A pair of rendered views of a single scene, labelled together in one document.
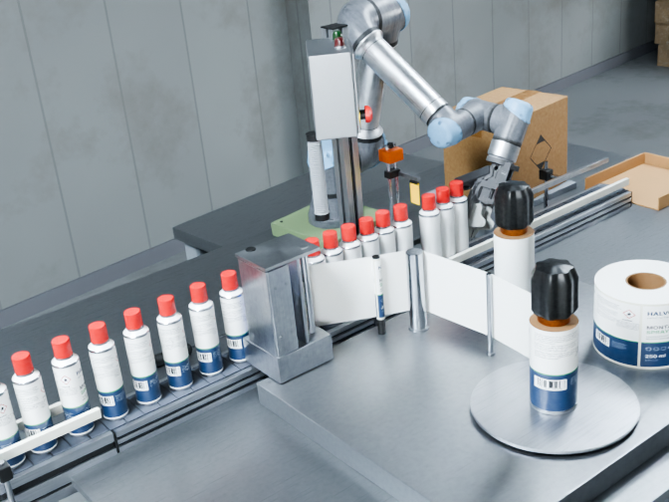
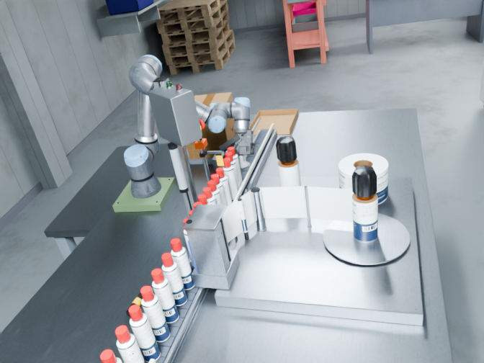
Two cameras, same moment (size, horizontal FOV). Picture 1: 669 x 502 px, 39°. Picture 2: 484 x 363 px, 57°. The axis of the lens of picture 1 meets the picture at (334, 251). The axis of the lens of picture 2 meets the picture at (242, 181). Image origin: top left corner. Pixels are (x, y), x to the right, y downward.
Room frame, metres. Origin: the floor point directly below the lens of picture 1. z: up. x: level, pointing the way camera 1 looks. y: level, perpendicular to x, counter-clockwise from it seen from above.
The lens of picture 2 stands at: (0.64, 0.68, 1.96)
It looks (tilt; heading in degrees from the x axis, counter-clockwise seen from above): 30 degrees down; 326
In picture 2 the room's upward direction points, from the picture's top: 10 degrees counter-clockwise
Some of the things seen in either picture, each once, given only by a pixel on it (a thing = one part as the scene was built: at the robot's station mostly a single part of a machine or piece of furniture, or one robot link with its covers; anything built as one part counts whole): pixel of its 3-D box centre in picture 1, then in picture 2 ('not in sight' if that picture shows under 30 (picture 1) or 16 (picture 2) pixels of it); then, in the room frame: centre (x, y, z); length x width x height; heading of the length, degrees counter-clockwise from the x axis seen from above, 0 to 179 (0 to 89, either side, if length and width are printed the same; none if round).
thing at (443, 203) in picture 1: (444, 226); (232, 173); (2.15, -0.28, 0.98); 0.05 x 0.05 x 0.20
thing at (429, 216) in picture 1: (430, 233); (230, 178); (2.12, -0.24, 0.98); 0.05 x 0.05 x 0.20
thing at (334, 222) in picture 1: (333, 202); (144, 181); (2.56, -0.01, 0.92); 0.15 x 0.15 x 0.10
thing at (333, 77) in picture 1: (333, 87); (176, 114); (2.08, -0.03, 1.38); 0.17 x 0.10 x 0.19; 1
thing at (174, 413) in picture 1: (408, 291); (228, 212); (2.08, -0.17, 0.85); 1.65 x 0.11 x 0.05; 126
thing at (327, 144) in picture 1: (330, 163); (138, 160); (2.56, -0.01, 1.04); 0.13 x 0.12 x 0.14; 136
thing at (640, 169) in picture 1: (651, 179); (274, 122); (2.66, -0.98, 0.85); 0.30 x 0.26 x 0.04; 126
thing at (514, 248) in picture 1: (514, 247); (289, 170); (1.89, -0.40, 1.03); 0.09 x 0.09 x 0.30
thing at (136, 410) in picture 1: (408, 288); (228, 211); (2.08, -0.17, 0.86); 1.65 x 0.08 x 0.04; 126
